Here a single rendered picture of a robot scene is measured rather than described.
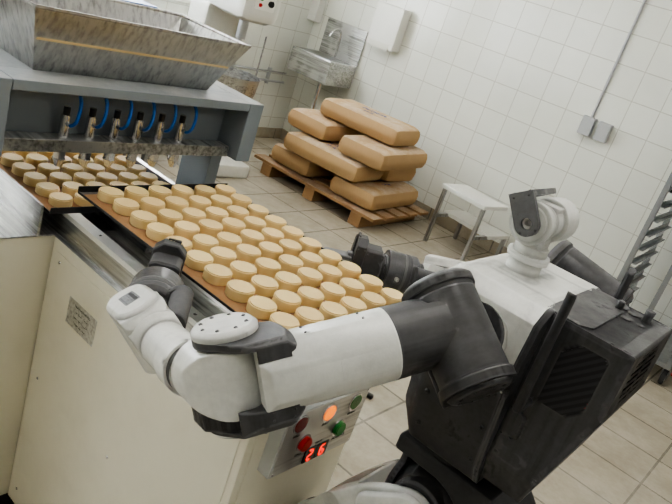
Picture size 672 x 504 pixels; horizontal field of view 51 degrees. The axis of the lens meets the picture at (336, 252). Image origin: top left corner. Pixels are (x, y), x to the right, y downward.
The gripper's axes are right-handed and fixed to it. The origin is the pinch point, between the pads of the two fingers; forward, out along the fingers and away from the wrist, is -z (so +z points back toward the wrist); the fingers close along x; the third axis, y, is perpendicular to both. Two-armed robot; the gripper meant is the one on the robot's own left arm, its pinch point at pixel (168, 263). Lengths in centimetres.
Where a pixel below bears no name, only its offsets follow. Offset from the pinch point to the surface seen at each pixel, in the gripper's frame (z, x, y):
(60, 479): -19, -69, 13
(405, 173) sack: -400, -64, -139
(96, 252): -23.9, -12.9, 15.9
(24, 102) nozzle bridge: -35, 11, 38
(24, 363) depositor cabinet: -33, -50, 28
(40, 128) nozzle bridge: -38, 6, 35
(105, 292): -18.2, -18.5, 11.6
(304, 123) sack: -404, -50, -53
